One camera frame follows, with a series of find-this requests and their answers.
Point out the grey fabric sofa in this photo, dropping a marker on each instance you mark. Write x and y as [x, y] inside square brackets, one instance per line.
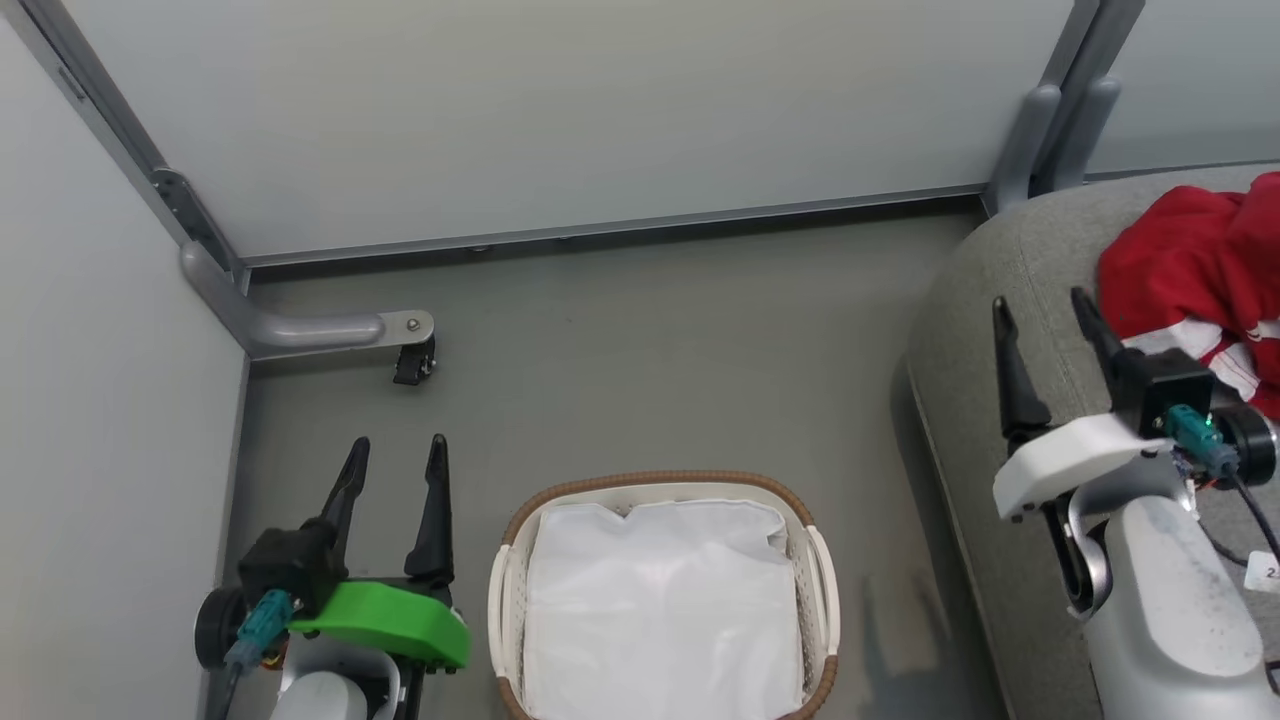
[1000, 260]

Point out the black caster wheel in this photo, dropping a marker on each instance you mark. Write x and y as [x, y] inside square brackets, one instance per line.
[414, 362]

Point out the black round right gripper motor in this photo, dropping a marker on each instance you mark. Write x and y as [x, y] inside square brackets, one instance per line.
[1250, 435]

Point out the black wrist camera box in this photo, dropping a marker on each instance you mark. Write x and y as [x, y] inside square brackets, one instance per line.
[290, 565]
[1165, 385]

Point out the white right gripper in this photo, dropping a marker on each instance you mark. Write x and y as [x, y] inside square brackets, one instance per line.
[1070, 460]

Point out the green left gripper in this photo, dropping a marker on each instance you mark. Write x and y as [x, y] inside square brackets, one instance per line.
[390, 615]

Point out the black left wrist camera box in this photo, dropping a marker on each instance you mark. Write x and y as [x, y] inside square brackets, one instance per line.
[290, 565]

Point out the grey metal frame rail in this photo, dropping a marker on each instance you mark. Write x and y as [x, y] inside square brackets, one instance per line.
[620, 228]

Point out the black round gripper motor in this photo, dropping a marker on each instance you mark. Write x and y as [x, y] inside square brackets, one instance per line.
[215, 628]
[1250, 435]

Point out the teal camera connector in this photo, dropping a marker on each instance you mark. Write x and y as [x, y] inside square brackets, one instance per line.
[1200, 440]
[258, 628]

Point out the teal right camera connector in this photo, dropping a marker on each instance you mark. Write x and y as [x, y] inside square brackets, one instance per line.
[1200, 440]

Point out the red garment with white stripes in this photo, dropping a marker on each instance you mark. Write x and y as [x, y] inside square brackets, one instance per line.
[1190, 250]

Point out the woven-rim white laundry basket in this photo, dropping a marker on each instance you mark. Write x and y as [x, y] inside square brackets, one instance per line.
[512, 600]

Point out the grey metal frame foot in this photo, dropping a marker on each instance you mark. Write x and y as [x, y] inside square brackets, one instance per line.
[310, 332]

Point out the teal left camera connector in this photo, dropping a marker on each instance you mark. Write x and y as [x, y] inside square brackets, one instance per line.
[258, 628]

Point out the grey frame post with bracket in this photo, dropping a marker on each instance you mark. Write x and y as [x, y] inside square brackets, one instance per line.
[120, 140]

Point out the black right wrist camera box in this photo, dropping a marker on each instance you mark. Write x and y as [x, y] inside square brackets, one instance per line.
[1165, 385]

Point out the grey double-leg frame post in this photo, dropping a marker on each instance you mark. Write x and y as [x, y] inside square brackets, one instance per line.
[1060, 110]

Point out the white cloth basket liner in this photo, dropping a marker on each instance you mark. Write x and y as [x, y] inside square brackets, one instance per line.
[660, 610]

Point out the black round left gripper motor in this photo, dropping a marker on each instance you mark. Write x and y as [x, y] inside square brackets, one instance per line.
[215, 628]

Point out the white tag on right arm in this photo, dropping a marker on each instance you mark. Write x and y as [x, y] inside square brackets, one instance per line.
[1265, 572]

